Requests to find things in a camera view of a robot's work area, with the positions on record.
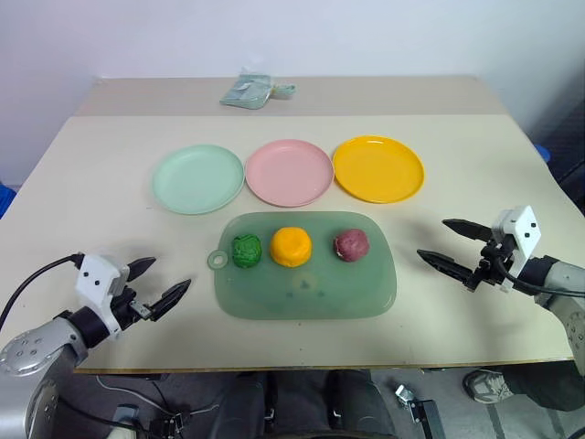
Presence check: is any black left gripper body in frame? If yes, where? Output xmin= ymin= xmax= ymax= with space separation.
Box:
xmin=109 ymin=285 xmax=154 ymax=331

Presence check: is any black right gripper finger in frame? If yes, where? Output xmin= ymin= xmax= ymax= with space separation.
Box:
xmin=441 ymin=219 xmax=495 ymax=243
xmin=416 ymin=249 xmax=479 ymax=290

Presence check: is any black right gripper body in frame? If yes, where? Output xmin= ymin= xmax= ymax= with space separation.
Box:
xmin=464 ymin=235 xmax=520 ymax=294

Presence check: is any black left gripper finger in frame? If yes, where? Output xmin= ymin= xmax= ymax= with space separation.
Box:
xmin=149 ymin=278 xmax=193 ymax=322
xmin=126 ymin=256 xmax=158 ymax=285

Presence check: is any green clay ball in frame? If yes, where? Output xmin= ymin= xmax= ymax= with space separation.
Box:
xmin=230 ymin=233 xmax=264 ymax=269

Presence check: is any dark red clay ball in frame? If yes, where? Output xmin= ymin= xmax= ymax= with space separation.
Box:
xmin=332 ymin=229 xmax=370 ymax=263

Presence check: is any mint green plate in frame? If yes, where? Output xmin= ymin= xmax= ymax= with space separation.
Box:
xmin=151 ymin=144 xmax=246 ymax=216

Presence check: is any yellow plate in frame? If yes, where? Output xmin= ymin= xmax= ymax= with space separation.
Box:
xmin=332 ymin=134 xmax=426 ymax=205

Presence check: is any orange clay ball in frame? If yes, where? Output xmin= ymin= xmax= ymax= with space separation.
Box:
xmin=269 ymin=227 xmax=314 ymax=268

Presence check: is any pink plate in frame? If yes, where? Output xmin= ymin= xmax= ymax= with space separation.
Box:
xmin=244 ymin=139 xmax=336 ymax=209

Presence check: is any grey sneaker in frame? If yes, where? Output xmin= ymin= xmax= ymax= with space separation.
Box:
xmin=463 ymin=369 xmax=516 ymax=404

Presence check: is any dark grey trouser leg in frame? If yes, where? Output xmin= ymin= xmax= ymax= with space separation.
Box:
xmin=500 ymin=359 xmax=585 ymax=411

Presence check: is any dark rounded shape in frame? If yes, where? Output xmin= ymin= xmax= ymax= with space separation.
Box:
xmin=213 ymin=370 xmax=280 ymax=439
xmin=322 ymin=369 xmax=397 ymax=439

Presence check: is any translucent green cutting board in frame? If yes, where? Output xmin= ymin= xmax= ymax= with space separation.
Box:
xmin=207 ymin=210 xmax=398 ymax=321

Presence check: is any blue ribbed object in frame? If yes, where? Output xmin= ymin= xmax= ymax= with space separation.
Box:
xmin=0 ymin=184 xmax=17 ymax=217

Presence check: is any clear bag with green items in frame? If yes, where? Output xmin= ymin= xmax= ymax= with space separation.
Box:
xmin=218 ymin=67 xmax=276 ymax=111

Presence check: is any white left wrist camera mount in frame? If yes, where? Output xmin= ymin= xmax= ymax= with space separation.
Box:
xmin=74 ymin=253 xmax=132 ymax=340

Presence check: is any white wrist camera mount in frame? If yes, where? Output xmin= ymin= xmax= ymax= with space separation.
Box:
xmin=491 ymin=205 xmax=543 ymax=292
xmin=74 ymin=253 xmax=132 ymax=340

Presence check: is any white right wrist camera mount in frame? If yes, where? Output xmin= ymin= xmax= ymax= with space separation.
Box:
xmin=491 ymin=205 xmax=543 ymax=292

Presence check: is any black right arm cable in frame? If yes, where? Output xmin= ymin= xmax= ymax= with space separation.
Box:
xmin=496 ymin=259 xmax=585 ymax=297

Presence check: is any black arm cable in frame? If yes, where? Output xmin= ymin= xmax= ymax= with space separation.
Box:
xmin=0 ymin=252 xmax=86 ymax=333
xmin=496 ymin=259 xmax=585 ymax=297

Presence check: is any white floor cable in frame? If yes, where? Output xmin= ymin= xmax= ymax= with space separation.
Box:
xmin=94 ymin=374 xmax=152 ymax=400

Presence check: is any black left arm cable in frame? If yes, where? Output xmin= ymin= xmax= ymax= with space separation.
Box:
xmin=0 ymin=252 xmax=86 ymax=333

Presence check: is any black object by wall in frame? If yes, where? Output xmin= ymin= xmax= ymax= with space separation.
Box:
xmin=531 ymin=72 xmax=585 ymax=208

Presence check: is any black metal bracket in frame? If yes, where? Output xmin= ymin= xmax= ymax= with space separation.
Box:
xmin=395 ymin=383 xmax=443 ymax=439

